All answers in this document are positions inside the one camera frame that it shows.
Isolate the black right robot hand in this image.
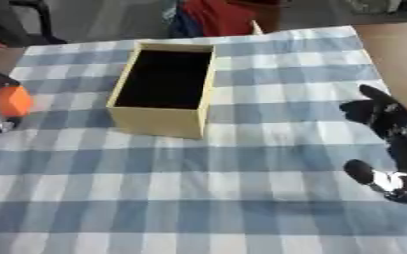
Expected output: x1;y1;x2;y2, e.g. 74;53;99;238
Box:
339;84;407;206

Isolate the orange block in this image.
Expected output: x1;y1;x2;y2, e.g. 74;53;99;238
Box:
0;85;36;118

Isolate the tan cardboard box black inside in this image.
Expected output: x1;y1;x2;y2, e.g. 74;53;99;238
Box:
104;41;219;140

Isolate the black chair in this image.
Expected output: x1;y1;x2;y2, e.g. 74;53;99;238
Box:
0;0;68;48

